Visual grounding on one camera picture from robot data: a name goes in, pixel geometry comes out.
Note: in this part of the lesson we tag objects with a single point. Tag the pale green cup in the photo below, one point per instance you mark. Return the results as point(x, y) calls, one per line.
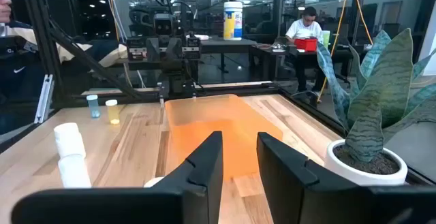
point(326, 38)

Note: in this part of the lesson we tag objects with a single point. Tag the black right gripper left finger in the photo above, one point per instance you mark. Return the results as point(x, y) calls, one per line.
point(201, 183)

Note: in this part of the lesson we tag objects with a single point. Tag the yellow translucent pill bottle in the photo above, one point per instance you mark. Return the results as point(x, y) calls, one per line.
point(112, 112)

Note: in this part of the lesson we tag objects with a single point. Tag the red plastic box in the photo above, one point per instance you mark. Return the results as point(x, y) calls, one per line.
point(306, 44)

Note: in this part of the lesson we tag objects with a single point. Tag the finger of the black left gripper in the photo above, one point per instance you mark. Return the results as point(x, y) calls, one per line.
point(153, 48)
point(174, 48)

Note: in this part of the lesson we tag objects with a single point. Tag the person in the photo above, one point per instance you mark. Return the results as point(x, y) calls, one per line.
point(303, 28)
point(15, 71)

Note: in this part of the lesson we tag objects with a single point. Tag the green snake plant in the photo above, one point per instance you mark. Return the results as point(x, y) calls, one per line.
point(385, 91)

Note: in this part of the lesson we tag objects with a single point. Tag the blue translucent pill bottle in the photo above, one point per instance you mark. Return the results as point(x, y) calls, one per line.
point(93, 106)

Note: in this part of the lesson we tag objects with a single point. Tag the orange translucent plastic basket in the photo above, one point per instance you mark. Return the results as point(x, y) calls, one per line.
point(211, 122)

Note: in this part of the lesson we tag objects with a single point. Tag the silver metal bracket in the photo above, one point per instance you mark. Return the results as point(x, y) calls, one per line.
point(44, 98)

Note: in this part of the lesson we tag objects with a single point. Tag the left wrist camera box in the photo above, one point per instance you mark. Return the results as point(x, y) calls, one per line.
point(163, 24)

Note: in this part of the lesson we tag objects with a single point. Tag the yellow blue wipes canister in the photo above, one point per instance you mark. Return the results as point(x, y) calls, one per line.
point(233, 21)

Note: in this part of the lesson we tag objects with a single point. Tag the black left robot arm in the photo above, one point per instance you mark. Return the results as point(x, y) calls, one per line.
point(173, 79)

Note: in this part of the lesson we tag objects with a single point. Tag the dark office desk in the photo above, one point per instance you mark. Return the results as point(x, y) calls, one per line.
point(269, 57)

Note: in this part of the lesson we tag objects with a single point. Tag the black side table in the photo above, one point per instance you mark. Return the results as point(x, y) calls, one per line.
point(228, 43)

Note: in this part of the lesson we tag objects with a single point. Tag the white round plant pot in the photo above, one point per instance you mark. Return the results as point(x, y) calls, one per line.
point(344, 171)

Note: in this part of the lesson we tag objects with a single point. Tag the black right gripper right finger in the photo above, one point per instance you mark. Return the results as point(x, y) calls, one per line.
point(289, 186)

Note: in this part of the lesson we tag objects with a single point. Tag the white opaque pill bottle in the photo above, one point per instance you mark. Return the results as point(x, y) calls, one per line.
point(71, 156)

